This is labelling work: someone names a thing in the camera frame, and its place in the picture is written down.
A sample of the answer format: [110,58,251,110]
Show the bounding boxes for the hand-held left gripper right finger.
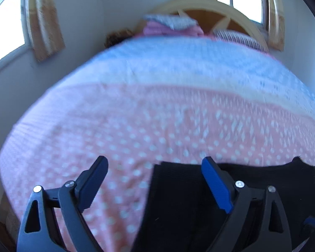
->
[201,156,294,252]

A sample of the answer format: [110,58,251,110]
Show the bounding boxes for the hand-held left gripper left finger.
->
[16,156,109,252]

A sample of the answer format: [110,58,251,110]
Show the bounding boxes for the black pants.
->
[131,156,315,252]

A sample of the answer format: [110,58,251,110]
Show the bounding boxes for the pink and blue dotted bedsheet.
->
[0,35,315,252]

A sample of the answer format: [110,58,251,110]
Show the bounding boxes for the brown plush toy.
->
[105,29,134,48]

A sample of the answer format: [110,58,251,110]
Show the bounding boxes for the striped pillow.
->
[213,29,269,51]

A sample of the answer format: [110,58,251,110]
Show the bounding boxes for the folded pink blue pillow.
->
[143,21,216,39]

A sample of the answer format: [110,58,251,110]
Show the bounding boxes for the yellow curtain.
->
[265,0,286,51]
[25,0,66,62]

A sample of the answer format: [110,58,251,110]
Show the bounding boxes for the grey patterned pillow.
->
[144,14,197,29]

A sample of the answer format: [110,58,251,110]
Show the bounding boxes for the cream and brown wooden headboard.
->
[147,0,269,51]

